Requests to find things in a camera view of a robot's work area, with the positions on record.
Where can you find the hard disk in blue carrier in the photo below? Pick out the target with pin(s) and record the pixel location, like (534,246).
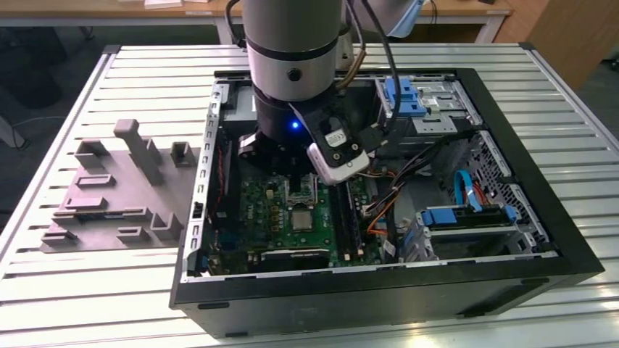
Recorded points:
(442,216)

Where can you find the black RAM stick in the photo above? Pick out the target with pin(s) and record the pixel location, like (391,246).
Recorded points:
(352,217)

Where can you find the black PC case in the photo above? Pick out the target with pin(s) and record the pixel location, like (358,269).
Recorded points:
(338,304)

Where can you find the CPU socket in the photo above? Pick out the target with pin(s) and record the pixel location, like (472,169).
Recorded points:
(303,208)

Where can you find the metal disk bay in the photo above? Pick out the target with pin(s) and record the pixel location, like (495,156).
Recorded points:
(527,232)

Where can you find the blue disk carrier empty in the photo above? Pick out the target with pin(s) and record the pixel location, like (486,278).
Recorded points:
(408,105)

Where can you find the silver CPU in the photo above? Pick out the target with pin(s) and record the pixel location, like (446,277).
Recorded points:
(303,221)

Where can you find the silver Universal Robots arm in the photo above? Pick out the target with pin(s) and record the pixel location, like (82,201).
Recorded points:
(290,36)

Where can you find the black graphics card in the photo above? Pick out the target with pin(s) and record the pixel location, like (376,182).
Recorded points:
(292,258)

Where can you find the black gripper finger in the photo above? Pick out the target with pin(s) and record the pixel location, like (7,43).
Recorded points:
(254,146)

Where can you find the metal drive cage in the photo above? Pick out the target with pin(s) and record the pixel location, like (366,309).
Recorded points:
(435,125)

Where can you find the grey parts rack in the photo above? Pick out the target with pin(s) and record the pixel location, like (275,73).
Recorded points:
(135,203)

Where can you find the small white box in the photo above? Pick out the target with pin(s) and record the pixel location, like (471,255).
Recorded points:
(163,3)

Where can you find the wooden cabinet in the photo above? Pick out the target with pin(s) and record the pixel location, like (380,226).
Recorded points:
(570,36)

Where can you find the green motherboard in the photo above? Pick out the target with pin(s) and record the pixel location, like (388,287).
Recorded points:
(263,239)

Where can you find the white wrist camera black plate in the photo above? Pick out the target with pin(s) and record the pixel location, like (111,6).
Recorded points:
(346,170)

